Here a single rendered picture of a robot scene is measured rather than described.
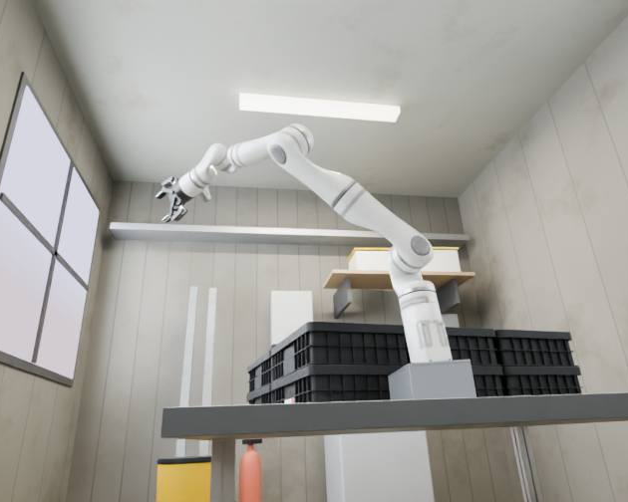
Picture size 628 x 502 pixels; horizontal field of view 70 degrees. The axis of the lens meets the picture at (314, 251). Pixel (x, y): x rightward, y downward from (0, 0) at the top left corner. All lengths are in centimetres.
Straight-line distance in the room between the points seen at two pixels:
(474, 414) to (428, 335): 32
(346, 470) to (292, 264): 192
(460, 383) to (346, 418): 40
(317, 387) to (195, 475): 173
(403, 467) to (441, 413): 264
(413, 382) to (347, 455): 230
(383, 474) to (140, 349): 217
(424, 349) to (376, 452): 232
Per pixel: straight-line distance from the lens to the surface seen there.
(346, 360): 121
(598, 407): 93
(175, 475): 283
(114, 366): 414
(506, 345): 150
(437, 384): 104
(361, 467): 332
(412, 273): 118
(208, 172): 147
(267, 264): 428
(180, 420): 71
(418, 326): 108
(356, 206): 113
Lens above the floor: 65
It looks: 23 degrees up
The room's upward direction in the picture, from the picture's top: 3 degrees counter-clockwise
